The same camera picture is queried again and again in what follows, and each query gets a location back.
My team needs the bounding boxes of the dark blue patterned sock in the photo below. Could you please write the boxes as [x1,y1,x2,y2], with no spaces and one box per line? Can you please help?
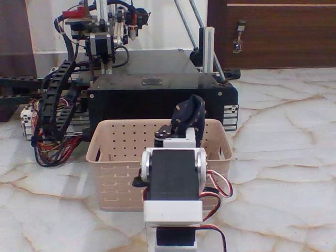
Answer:
[171,94,207,147]

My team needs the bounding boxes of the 3D printer print head assembly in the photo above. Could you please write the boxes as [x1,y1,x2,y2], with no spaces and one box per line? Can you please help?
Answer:
[54,0,153,76]

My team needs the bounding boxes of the black 3D printer base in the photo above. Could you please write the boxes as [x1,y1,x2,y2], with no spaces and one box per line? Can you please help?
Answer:
[86,48,239,133]

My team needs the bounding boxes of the red white black servo cable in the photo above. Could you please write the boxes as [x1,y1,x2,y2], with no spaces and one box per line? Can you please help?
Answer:
[198,169,233,252]

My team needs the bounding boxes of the aluminium extrusion upright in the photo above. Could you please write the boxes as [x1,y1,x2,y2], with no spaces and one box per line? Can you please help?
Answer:
[198,25,216,74]

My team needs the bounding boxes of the brown wooden door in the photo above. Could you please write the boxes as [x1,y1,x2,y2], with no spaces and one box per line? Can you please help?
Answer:
[206,0,336,70]

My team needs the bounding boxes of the dark brown wooden panel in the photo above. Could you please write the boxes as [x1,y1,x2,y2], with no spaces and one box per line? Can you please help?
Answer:
[0,0,37,78]

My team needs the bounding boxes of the metal door latch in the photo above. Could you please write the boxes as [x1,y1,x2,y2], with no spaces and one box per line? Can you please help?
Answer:
[233,20,247,55]

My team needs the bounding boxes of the multicoloured wire bundle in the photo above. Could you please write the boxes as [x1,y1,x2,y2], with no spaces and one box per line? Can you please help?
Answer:
[31,97,85,167]

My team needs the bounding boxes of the beige perforated plastic basket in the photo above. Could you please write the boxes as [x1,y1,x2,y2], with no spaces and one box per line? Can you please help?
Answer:
[86,118,234,212]

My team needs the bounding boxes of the black cable drag chain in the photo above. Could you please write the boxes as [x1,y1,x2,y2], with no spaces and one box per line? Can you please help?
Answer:
[31,59,79,144]

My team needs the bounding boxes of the metal threaded rod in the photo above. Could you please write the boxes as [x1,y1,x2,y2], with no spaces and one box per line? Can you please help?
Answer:
[189,0,228,85]
[173,0,199,52]

